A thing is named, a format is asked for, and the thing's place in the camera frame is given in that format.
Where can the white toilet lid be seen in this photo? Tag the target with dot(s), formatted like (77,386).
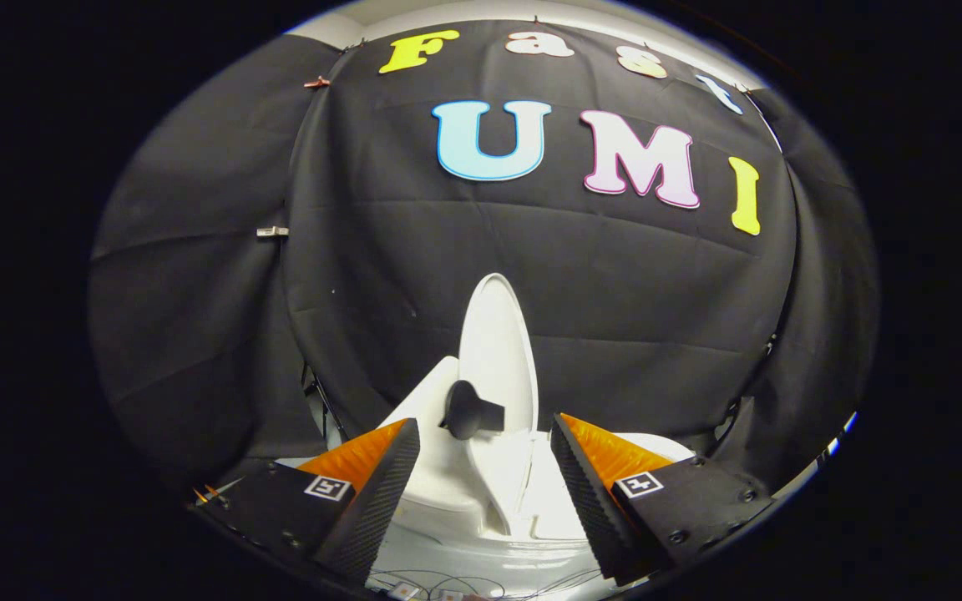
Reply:
(493,334)

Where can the black round lid pull tab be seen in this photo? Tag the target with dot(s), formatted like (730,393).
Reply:
(468,413)

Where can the copper cloth clip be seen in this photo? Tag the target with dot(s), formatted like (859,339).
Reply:
(316,82)

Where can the white toilet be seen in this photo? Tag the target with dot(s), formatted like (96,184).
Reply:
(481,551)

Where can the black backdrop cloth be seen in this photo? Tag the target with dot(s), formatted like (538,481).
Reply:
(448,275)

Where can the black metal stand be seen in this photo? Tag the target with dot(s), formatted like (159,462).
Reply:
(326,409)

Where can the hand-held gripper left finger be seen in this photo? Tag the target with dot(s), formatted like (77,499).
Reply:
(377,501)

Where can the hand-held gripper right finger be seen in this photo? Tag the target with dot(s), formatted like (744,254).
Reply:
(589,505)

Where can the silver metal cloth clip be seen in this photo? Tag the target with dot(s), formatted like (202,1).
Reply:
(272,231)

